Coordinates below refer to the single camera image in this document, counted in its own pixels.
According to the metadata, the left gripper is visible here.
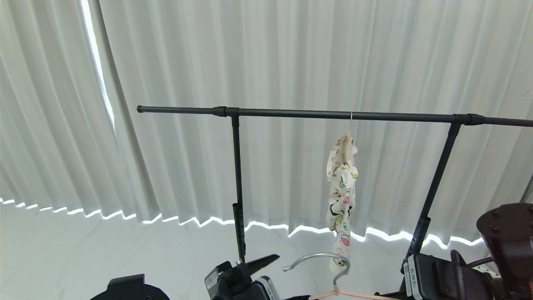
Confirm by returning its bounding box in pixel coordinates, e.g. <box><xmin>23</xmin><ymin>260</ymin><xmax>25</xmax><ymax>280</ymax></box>
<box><xmin>204</xmin><ymin>260</ymin><xmax>281</xmax><ymax>300</ymax></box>

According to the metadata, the cream printed garment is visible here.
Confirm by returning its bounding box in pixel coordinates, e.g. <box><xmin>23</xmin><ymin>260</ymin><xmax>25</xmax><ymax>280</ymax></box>
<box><xmin>326</xmin><ymin>134</ymin><xmax>359</xmax><ymax>267</ymax></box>

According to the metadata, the black clothes rack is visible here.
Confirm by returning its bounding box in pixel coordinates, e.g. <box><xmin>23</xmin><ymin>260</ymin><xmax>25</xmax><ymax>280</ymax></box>
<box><xmin>137</xmin><ymin>105</ymin><xmax>533</xmax><ymax>292</ymax></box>

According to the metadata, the white curtain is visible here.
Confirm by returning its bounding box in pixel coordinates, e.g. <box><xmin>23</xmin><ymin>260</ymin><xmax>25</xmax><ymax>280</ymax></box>
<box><xmin>0</xmin><ymin>0</ymin><xmax>533</xmax><ymax>246</ymax></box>

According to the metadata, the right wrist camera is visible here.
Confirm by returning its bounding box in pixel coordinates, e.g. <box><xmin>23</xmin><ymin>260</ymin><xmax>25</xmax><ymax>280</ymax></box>
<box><xmin>401</xmin><ymin>253</ymin><xmax>498</xmax><ymax>300</ymax></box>

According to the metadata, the black cable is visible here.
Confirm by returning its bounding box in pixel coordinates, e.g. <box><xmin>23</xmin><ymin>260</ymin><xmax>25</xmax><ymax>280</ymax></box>
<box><xmin>450</xmin><ymin>249</ymin><xmax>496</xmax><ymax>288</ymax></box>

